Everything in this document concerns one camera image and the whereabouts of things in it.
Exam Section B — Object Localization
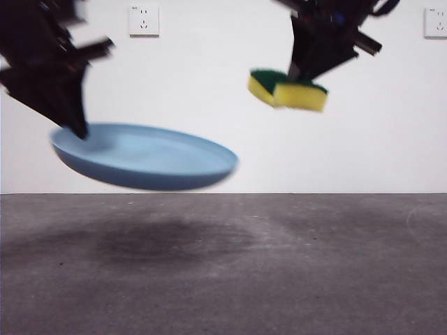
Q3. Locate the yellow sponge with green pad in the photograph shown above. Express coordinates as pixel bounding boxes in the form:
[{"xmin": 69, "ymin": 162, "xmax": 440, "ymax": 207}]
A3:
[{"xmin": 247, "ymin": 68, "xmax": 330, "ymax": 113}]

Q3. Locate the blue round plate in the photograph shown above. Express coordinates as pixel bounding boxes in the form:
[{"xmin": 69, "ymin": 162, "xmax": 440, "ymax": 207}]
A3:
[{"xmin": 50, "ymin": 121, "xmax": 240, "ymax": 192}]

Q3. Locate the white wall socket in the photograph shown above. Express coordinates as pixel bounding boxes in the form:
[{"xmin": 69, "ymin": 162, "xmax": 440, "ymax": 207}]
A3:
[
  {"xmin": 129, "ymin": 5, "xmax": 161, "ymax": 38},
  {"xmin": 424, "ymin": 7, "xmax": 447, "ymax": 39}
]

